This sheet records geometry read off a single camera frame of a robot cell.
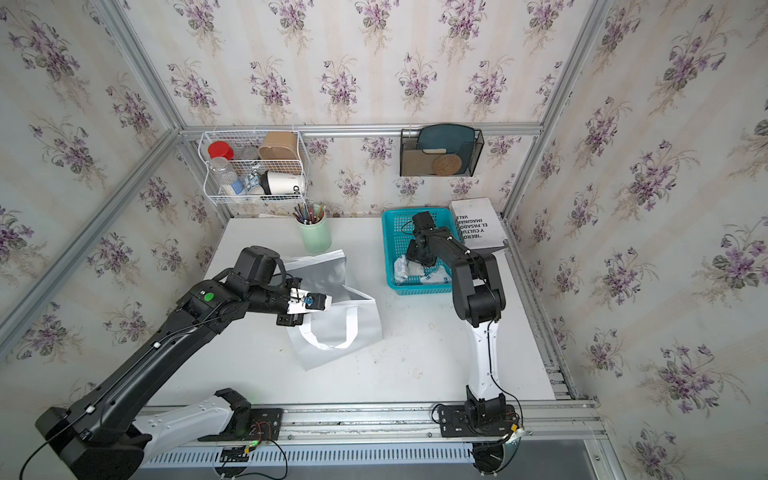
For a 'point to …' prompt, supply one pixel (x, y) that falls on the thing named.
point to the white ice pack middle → (404, 269)
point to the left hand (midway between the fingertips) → (327, 302)
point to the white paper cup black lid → (281, 183)
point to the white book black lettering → (479, 224)
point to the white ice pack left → (440, 275)
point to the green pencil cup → (314, 226)
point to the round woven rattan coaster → (447, 165)
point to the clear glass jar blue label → (225, 177)
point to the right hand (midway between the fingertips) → (418, 256)
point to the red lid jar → (220, 149)
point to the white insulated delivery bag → (352, 322)
